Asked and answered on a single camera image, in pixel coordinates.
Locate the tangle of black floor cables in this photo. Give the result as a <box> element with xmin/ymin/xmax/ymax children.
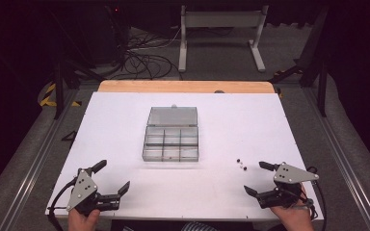
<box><xmin>119</xmin><ymin>27</ymin><xmax>183</xmax><ymax>81</ymax></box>

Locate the wooden table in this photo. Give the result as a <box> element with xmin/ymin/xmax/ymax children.
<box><xmin>96</xmin><ymin>79</ymin><xmax>277</xmax><ymax>94</ymax></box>

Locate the aluminium rail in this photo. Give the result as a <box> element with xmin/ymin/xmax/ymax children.
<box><xmin>303</xmin><ymin>86</ymin><xmax>370</xmax><ymax>231</ymax></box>
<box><xmin>0</xmin><ymin>88</ymin><xmax>80</xmax><ymax>231</ymax></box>

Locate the black metal stand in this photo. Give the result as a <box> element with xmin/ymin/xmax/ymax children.
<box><xmin>269</xmin><ymin>6</ymin><xmax>331</xmax><ymax>118</ymax></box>

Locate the dark equipment with red light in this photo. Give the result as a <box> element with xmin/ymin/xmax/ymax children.
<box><xmin>86</xmin><ymin>4</ymin><xmax>131</xmax><ymax>65</ymax></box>

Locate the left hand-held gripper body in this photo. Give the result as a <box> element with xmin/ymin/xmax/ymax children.
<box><xmin>66</xmin><ymin>168</ymin><xmax>122</xmax><ymax>217</ymax></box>

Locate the black tripod stand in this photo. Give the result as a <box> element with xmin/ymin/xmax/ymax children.
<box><xmin>51</xmin><ymin>54</ymin><xmax>105</xmax><ymax>120</ymax></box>

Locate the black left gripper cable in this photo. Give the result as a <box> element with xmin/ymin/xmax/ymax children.
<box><xmin>46</xmin><ymin>177</ymin><xmax>79</xmax><ymax>231</ymax></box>

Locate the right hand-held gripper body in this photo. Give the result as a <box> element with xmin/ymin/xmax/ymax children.
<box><xmin>255</xmin><ymin>161</ymin><xmax>320</xmax><ymax>210</ymax></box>

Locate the yellow black hazard tape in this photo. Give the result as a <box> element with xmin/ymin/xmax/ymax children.
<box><xmin>39</xmin><ymin>82</ymin><xmax>83</xmax><ymax>108</ymax></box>

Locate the clear plastic compartment box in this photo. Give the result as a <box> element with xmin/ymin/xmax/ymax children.
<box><xmin>142</xmin><ymin>106</ymin><xmax>200</xmax><ymax>163</ymax></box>

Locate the person's right hand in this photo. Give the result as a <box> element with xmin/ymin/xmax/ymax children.
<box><xmin>269</xmin><ymin>192</ymin><xmax>316</xmax><ymax>231</ymax></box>

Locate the person's striped clothing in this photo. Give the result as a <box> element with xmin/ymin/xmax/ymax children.
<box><xmin>181</xmin><ymin>221</ymin><xmax>220</xmax><ymax>231</ymax></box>

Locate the white metal stand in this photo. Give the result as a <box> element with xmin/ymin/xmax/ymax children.
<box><xmin>177</xmin><ymin>4</ymin><xmax>270</xmax><ymax>73</ymax></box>

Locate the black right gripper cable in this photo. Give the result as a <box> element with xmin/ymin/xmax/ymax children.
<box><xmin>305</xmin><ymin>166</ymin><xmax>328</xmax><ymax>223</ymax></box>

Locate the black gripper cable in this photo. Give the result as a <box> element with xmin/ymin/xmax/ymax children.
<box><xmin>305</xmin><ymin>166</ymin><xmax>328</xmax><ymax>223</ymax></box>
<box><xmin>46</xmin><ymin>177</ymin><xmax>79</xmax><ymax>231</ymax></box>

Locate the person's left hand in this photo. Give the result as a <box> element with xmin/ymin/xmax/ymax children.
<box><xmin>67</xmin><ymin>208</ymin><xmax>101</xmax><ymax>231</ymax></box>

